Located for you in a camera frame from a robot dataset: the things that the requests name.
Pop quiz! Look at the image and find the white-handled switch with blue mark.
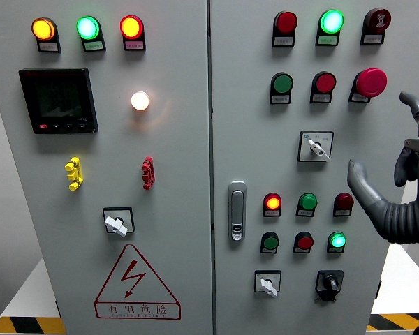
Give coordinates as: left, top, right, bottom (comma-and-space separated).
297, 131, 335, 163

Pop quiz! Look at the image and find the small dark red lamp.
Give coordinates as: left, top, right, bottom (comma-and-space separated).
334, 192, 355, 211

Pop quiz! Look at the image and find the small bright green lamp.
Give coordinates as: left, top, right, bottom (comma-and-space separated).
328, 231, 347, 249

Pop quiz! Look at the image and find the small green domed lamp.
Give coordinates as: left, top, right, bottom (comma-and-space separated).
297, 193, 318, 211

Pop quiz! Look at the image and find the small red push button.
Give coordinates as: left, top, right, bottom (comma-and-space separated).
294, 232, 314, 251

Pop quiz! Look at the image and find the black and yellow striped tape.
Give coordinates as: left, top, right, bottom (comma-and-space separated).
0, 316, 66, 335
366, 313, 419, 332

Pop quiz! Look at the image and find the small orange-red glowing lamp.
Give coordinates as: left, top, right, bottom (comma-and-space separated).
263, 193, 282, 211

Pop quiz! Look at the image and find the small green push button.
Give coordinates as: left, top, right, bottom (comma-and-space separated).
260, 232, 280, 251

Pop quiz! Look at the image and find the large red stop button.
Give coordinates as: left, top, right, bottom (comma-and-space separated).
355, 68, 388, 98

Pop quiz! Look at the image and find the large red push button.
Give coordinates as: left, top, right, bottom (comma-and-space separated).
313, 71, 337, 94

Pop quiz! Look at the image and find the silver door lock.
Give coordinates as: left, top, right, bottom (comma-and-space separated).
228, 180, 247, 241

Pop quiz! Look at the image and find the pale grey door with lock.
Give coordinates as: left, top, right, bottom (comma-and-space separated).
209, 0, 419, 335

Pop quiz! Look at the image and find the large green push button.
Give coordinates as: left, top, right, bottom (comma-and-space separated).
272, 72, 295, 94

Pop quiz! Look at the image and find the dark red buzzer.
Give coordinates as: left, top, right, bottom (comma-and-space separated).
365, 8, 392, 34

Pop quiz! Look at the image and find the large bright green lamp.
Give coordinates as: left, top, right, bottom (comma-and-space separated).
319, 9, 345, 35
75, 15, 101, 40

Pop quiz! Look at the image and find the pale grey door with display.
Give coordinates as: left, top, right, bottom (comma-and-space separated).
0, 0, 216, 335

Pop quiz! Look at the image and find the large red round lamp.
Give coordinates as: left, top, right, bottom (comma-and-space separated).
274, 10, 298, 35

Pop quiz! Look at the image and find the red warning triangle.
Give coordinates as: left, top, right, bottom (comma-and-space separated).
94, 243, 182, 320

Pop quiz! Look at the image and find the white lamp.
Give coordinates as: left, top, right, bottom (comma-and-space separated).
131, 91, 150, 111

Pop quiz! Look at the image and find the large orange-red glowing lamp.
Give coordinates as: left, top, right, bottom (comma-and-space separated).
119, 15, 145, 40

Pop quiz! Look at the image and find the black display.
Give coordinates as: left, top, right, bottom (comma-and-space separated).
18, 68, 99, 135

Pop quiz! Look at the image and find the yellow round lamp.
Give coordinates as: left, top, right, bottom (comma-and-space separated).
31, 17, 57, 42

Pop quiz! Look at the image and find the black-handled turn switch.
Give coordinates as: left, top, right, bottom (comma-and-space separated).
314, 269, 345, 303

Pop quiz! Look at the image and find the small white-handled turn switch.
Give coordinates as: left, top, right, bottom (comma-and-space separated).
253, 269, 282, 298

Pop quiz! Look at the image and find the small red handle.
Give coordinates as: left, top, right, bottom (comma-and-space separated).
141, 156, 156, 191

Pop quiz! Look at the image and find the large white-handled turn switch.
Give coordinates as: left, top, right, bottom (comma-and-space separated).
102, 207, 135, 237

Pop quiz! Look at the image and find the small yellow handle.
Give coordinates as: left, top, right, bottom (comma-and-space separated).
64, 156, 84, 191

